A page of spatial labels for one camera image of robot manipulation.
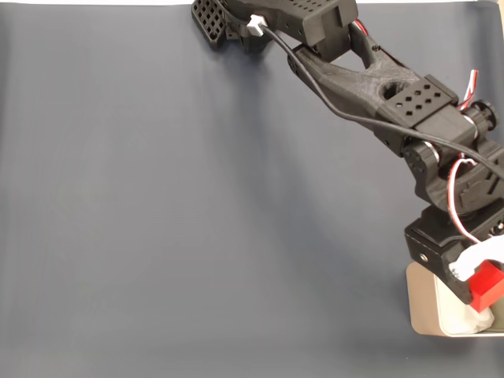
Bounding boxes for camera board on white mount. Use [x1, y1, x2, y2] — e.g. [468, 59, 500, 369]
[449, 235, 504, 282]

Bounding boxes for white crumpled paper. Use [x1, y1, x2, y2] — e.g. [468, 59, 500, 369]
[439, 281, 496, 336]

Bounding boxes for black camera cable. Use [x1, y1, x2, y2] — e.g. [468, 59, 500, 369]
[246, 14, 504, 178]

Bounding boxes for beige metal box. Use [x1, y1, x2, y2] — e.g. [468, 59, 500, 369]
[405, 261, 504, 339]

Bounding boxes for dark grey table mat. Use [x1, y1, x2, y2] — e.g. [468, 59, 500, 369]
[0, 2, 504, 378]

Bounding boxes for white red servo wire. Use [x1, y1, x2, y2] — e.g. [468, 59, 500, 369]
[447, 155, 486, 246]
[458, 69, 480, 114]

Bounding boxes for red cube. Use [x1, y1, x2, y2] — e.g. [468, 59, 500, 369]
[467, 258, 504, 314]

